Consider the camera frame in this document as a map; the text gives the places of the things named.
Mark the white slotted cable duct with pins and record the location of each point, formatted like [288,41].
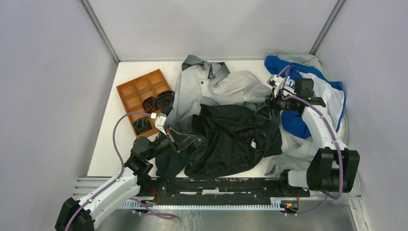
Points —
[204,207]

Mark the grey black zip jacket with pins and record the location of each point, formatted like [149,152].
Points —
[220,110]

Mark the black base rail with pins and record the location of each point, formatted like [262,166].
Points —
[219,191]

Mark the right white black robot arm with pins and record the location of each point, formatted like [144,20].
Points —
[333,168]

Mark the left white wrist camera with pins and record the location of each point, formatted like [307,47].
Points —
[159,121]

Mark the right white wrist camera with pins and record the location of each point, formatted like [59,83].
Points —
[276,83]

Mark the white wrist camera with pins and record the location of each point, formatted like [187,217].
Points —
[159,121]
[276,83]

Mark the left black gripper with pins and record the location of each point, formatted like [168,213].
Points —
[183,140]

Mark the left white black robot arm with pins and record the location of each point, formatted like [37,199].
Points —
[88,212]

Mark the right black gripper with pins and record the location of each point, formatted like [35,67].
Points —
[273,104]

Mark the blue white jacket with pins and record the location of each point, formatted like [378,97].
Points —
[305,124]

